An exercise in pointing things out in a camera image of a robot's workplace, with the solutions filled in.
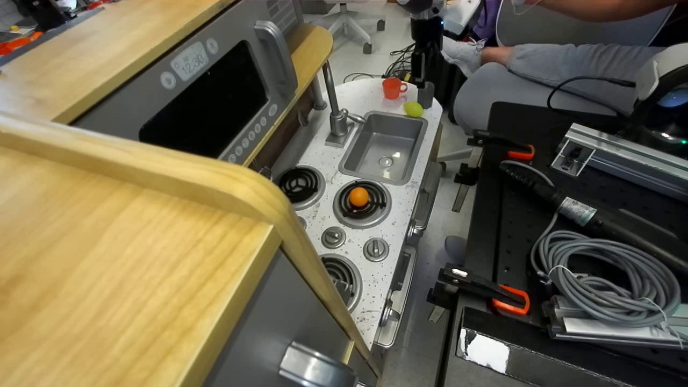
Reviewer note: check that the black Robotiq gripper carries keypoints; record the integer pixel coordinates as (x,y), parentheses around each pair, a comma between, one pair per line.
(426,43)

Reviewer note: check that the grey toy block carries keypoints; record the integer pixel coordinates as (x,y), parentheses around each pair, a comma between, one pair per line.
(426,96)

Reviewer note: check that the Franka robot arm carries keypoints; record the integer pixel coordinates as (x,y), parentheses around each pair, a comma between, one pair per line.
(656,72)

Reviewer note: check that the yellow green ball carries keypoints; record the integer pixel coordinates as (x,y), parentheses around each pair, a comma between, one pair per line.
(413,107)

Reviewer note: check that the orange toy cup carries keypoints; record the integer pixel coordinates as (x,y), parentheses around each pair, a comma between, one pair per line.
(392,89)

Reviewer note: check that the grey toy sink basin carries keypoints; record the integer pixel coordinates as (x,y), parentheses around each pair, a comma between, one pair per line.
(382,147)

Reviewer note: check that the purple cloth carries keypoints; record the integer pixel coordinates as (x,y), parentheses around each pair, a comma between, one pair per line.
(487,20)

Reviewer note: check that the white office chair base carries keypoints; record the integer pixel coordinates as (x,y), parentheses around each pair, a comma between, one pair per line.
(351,28)

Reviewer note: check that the silver toy faucet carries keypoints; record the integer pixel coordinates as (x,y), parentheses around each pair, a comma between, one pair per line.
(335,118)

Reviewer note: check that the person in grey trousers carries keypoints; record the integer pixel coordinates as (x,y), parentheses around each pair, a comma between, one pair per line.
(559,67)

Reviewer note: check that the orange ball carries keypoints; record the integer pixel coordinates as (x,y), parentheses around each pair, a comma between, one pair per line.
(359,195)

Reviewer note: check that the black toy stove burner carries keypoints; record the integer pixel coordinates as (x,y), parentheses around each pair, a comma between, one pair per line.
(377,215)
(342,279)
(302,186)

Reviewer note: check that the silver stove knob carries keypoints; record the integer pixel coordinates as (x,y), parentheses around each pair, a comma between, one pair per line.
(334,236)
(302,221)
(374,247)

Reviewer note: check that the black perforated robot table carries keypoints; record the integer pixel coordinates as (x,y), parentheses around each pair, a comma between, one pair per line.
(506,249)

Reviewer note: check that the grey toy microwave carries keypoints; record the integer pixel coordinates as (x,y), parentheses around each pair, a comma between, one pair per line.
(206,107)

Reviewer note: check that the white label sticker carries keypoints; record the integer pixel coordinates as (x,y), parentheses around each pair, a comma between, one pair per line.
(487,349)

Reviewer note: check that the flat silver metal bar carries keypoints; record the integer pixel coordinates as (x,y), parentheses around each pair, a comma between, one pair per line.
(614,332)

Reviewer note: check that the wooden toy kitchen unit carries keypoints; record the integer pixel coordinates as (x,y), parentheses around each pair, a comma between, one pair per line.
(108,272)

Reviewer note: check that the red orange tool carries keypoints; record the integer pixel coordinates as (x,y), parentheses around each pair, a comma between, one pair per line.
(17,43)

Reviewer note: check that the silver aluminium rail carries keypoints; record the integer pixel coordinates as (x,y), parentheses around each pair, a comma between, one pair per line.
(631,161)

